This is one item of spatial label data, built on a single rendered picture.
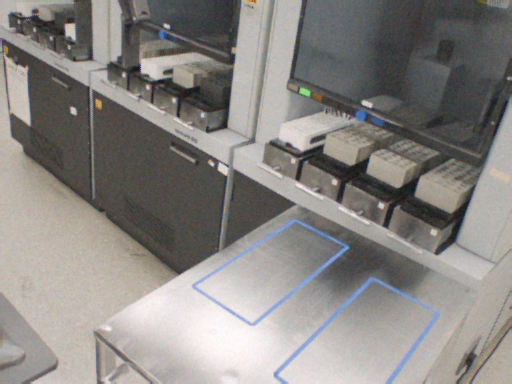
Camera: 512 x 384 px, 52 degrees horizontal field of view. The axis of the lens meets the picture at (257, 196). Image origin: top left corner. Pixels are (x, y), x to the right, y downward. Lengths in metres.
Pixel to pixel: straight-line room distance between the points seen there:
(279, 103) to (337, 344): 0.93
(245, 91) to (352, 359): 1.08
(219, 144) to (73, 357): 0.89
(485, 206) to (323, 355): 0.66
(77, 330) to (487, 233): 1.43
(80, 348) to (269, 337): 1.20
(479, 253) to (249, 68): 0.88
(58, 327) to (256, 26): 1.27
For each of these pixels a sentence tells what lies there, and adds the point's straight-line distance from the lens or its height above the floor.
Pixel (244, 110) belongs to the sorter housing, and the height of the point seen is 0.83.
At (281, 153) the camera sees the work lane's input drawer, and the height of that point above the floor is 0.80.
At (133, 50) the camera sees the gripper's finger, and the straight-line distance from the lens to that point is 0.87.
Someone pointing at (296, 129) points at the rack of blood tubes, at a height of 0.86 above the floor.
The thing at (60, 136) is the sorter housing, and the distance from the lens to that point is 2.71.
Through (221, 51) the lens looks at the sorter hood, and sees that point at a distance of 1.79.
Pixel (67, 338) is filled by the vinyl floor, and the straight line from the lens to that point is 2.05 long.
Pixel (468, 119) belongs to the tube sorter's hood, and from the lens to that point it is 1.34.
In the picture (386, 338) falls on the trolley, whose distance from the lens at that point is 0.96.
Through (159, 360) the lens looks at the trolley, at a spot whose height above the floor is 0.82.
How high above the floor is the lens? 1.44
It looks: 29 degrees down
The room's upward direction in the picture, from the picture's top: 9 degrees clockwise
